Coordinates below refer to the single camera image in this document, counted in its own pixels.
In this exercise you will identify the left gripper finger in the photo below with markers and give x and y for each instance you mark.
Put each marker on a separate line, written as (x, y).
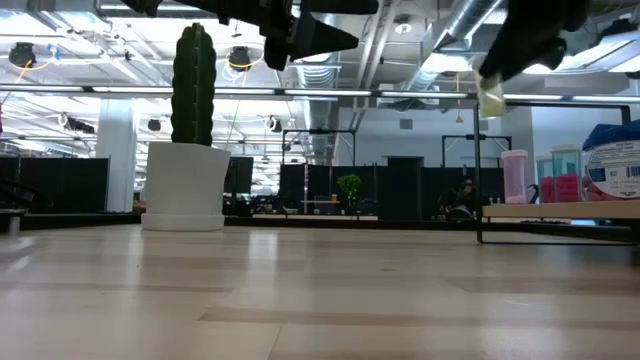
(345, 6)
(325, 40)

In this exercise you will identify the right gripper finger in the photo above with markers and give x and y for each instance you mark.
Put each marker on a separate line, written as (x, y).
(505, 62)
(554, 54)

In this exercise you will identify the pink medicine bottle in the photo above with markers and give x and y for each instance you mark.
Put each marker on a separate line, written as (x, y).
(514, 177)

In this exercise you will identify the white-capped medicine bottle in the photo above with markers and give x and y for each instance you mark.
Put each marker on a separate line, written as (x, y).
(567, 175)

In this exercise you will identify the blue oval container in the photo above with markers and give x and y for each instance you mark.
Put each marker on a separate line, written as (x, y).
(615, 165)

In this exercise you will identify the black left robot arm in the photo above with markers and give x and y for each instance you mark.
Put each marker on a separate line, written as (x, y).
(215, 9)

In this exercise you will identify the wooden shelf board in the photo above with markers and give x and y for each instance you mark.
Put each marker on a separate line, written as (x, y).
(550, 210)

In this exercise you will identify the ceiling light strip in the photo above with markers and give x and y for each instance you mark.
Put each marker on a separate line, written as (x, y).
(325, 92)

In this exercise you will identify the green cactus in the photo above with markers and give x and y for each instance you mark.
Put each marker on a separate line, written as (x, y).
(194, 90)

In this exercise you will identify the person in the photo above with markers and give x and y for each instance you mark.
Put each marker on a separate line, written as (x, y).
(465, 197)

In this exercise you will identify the green potted plant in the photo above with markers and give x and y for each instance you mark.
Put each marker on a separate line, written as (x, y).
(349, 184)

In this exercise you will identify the black partition panel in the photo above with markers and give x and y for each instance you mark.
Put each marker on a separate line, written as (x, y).
(60, 185)
(400, 190)

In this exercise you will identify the white plant pot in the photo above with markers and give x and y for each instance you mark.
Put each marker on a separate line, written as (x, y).
(185, 180)

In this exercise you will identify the white column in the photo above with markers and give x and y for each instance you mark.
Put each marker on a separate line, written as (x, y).
(116, 165)

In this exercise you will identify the black ceiling camera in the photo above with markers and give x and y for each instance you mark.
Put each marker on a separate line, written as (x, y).
(22, 54)
(240, 57)

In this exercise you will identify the silver ventilation duct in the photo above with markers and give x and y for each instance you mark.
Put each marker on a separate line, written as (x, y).
(450, 30)
(312, 110)

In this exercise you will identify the black gantry frame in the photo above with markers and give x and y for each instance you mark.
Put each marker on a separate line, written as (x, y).
(318, 131)
(460, 136)

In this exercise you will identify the black metal table frame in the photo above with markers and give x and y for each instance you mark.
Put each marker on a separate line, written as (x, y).
(350, 222)

